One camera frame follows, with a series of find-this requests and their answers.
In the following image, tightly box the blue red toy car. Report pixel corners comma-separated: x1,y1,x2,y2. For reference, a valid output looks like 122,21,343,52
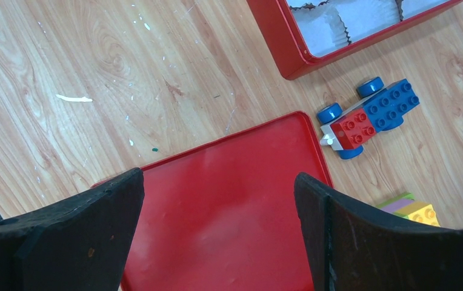
316,76,420,160

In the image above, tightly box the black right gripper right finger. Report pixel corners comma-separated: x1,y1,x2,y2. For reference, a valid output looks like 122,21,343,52
294,173,463,290

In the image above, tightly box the yellow green toy block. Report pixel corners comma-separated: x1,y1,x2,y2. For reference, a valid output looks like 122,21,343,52
376,192,440,227

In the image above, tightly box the red box lid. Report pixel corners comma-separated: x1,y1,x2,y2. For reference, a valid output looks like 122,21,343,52
121,112,331,290

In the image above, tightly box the red rectangular chocolate box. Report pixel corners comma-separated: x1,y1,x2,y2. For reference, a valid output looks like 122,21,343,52
247,0,462,80

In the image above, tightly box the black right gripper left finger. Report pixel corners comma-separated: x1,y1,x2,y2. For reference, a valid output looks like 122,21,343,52
0,168,144,290

